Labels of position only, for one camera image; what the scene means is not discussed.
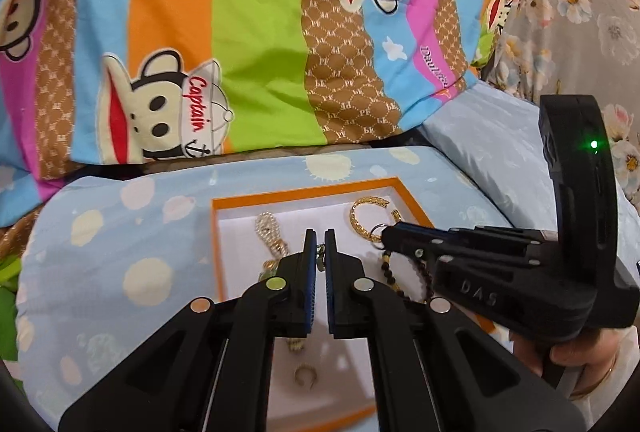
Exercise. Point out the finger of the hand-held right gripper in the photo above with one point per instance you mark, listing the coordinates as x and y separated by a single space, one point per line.
475 253
475 236

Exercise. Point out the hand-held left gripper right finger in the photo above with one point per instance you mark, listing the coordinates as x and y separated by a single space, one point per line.
329 297

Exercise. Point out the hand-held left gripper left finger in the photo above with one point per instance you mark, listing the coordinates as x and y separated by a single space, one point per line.
310 292

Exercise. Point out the gold watch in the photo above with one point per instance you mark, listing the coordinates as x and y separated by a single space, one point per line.
295 345

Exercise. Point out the orange shallow box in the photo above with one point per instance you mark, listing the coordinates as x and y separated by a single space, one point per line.
240 257

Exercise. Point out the person's right forearm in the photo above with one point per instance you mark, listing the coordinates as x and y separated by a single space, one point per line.
620 387

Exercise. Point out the person's right hand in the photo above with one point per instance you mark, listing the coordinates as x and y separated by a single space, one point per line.
585 352

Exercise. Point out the plain light blue quilt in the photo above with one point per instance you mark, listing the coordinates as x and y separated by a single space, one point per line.
490 137

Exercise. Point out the thin gold wrist bangle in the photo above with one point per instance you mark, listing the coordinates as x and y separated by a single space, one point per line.
603 377

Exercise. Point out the grey floral cloth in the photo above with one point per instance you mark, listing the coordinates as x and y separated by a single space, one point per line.
565 37

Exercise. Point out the blue planet print sheet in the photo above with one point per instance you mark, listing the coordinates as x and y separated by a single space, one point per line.
125 237

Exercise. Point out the colourful striped cartoon blanket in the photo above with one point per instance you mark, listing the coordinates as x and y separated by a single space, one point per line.
250 37

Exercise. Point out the green round cushion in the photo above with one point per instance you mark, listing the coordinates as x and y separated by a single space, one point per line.
7 312

